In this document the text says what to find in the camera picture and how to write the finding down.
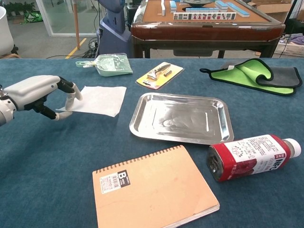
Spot blue-backed mahjong tile row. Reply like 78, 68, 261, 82
227, 2, 250, 18
185, 7, 220, 13

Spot red juice bottle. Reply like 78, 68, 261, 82
208, 134, 302, 183

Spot wooden pole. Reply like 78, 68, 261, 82
73, 0, 81, 50

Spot silver metal tray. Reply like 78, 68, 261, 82
129, 92, 235, 145

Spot cardboard box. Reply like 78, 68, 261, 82
251, 0, 295, 23

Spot white paper sheet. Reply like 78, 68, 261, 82
56, 85, 127, 118

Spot black floor cable bundle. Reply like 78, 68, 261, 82
46, 35, 102, 59

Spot green bag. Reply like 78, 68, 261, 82
23, 10, 44, 24

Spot purple cloth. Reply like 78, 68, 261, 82
291, 35, 304, 46

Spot white plastic basket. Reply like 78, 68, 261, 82
273, 35, 304, 57

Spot brown mahjong table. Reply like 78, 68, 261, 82
130, 0, 285, 59

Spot potted green plants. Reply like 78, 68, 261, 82
4, 1, 36, 15

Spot packaged green dustpan set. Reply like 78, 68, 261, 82
75, 54, 133, 77

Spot tan spiral notebook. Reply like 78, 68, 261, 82
92, 144, 220, 228

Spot razor in yellow blister pack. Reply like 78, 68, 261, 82
135, 61, 185, 90

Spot green grey microfiber cloth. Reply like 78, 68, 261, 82
199, 58, 303, 96

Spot face-up mahjong tile row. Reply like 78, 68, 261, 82
172, 11, 237, 21

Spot white round seat shell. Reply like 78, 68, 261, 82
0, 6, 14, 57

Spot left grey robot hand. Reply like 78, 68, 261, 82
3, 75, 83, 122

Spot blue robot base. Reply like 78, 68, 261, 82
97, 0, 133, 59

